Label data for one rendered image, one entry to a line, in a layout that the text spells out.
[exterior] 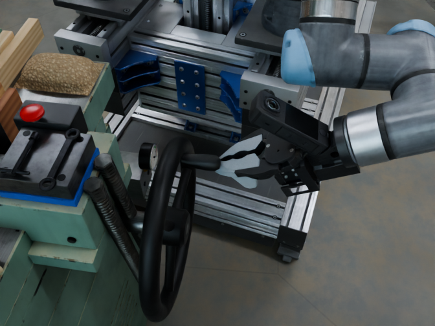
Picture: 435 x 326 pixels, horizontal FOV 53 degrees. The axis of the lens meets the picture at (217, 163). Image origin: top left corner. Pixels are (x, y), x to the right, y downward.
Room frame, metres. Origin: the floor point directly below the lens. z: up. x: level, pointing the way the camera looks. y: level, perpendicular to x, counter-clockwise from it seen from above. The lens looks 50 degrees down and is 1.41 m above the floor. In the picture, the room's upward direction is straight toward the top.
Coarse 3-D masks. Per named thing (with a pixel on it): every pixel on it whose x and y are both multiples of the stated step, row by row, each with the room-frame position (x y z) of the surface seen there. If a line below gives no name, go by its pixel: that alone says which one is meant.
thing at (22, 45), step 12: (24, 24) 0.73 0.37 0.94; (36, 24) 0.74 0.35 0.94; (24, 36) 0.69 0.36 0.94; (36, 36) 0.72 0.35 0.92; (12, 48) 0.66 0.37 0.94; (24, 48) 0.68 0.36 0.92; (0, 60) 0.62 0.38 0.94; (12, 60) 0.63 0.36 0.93; (24, 60) 0.66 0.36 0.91; (0, 72) 0.59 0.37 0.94; (12, 72) 0.62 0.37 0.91
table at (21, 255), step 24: (24, 96) 0.57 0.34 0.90; (48, 96) 0.57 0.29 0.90; (72, 96) 0.57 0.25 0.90; (96, 96) 0.58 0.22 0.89; (96, 120) 0.56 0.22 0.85; (0, 240) 0.29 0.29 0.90; (24, 240) 0.29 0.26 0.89; (0, 264) 0.25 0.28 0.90; (24, 264) 0.27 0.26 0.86; (48, 264) 0.28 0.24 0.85; (72, 264) 0.27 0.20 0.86; (96, 264) 0.27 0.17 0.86; (0, 288) 0.22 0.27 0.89; (0, 312) 0.20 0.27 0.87
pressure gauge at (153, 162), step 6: (144, 144) 0.65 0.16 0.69; (150, 144) 0.65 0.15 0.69; (156, 144) 0.66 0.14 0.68; (144, 150) 0.63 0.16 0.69; (150, 150) 0.63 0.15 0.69; (156, 150) 0.66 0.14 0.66; (144, 156) 0.62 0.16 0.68; (150, 156) 0.62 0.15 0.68; (156, 156) 0.65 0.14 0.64; (144, 162) 0.61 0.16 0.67; (150, 162) 0.61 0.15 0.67; (156, 162) 0.64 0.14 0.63; (144, 168) 0.61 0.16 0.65; (150, 168) 0.61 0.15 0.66
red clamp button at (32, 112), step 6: (24, 108) 0.41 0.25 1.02; (30, 108) 0.41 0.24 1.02; (36, 108) 0.41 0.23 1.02; (42, 108) 0.41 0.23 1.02; (24, 114) 0.40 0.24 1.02; (30, 114) 0.40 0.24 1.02; (36, 114) 0.40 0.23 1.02; (42, 114) 0.40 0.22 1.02; (24, 120) 0.39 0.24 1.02; (30, 120) 0.39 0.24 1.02
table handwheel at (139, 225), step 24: (168, 144) 0.42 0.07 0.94; (168, 168) 0.37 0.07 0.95; (192, 168) 0.48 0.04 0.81; (168, 192) 0.33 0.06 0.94; (192, 192) 0.47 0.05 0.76; (120, 216) 0.37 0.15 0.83; (144, 216) 0.30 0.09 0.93; (168, 216) 0.36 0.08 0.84; (192, 216) 0.44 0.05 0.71; (144, 240) 0.27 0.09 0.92; (168, 240) 0.33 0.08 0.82; (144, 264) 0.25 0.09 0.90; (168, 264) 0.32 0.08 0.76; (144, 288) 0.23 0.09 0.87; (168, 288) 0.30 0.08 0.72; (144, 312) 0.22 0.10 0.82; (168, 312) 0.25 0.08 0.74
